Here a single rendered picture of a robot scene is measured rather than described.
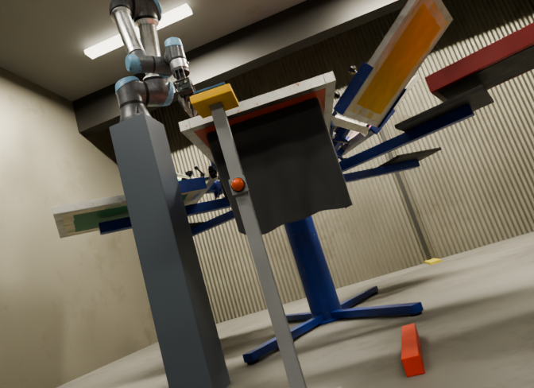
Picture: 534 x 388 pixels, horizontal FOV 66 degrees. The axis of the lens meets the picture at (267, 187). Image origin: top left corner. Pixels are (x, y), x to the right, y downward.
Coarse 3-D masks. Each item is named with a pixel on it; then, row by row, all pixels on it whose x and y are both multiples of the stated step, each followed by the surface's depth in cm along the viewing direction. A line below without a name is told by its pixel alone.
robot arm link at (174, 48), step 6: (168, 42) 176; (174, 42) 176; (180, 42) 178; (168, 48) 176; (174, 48) 175; (180, 48) 176; (168, 54) 176; (174, 54) 174; (180, 54) 175; (168, 60) 177
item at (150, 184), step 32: (128, 128) 182; (160, 128) 192; (128, 160) 179; (160, 160) 180; (128, 192) 177; (160, 192) 174; (160, 224) 172; (160, 256) 170; (192, 256) 179; (160, 288) 168; (192, 288) 169; (160, 320) 166; (192, 320) 163; (192, 352) 161; (192, 384) 159; (224, 384) 167
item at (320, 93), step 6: (324, 90) 151; (300, 96) 151; (306, 96) 152; (312, 96) 154; (318, 96) 155; (324, 96) 157; (288, 102) 152; (294, 102) 154; (300, 102) 156; (324, 102) 163; (264, 108) 151; (270, 108) 153; (276, 108) 155; (282, 108) 156
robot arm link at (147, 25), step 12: (132, 0) 193; (144, 0) 196; (156, 0) 200; (132, 12) 195; (144, 12) 196; (156, 12) 200; (144, 24) 198; (156, 24) 202; (144, 36) 198; (156, 36) 200; (144, 48) 199; (156, 48) 199; (156, 84) 196; (168, 84) 201; (156, 96) 196; (168, 96) 200
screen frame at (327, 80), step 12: (300, 84) 147; (312, 84) 147; (324, 84) 147; (264, 96) 148; (276, 96) 147; (288, 96) 147; (240, 108) 148; (252, 108) 148; (324, 108) 170; (192, 120) 149; (204, 120) 149; (192, 132) 153; (204, 144) 169
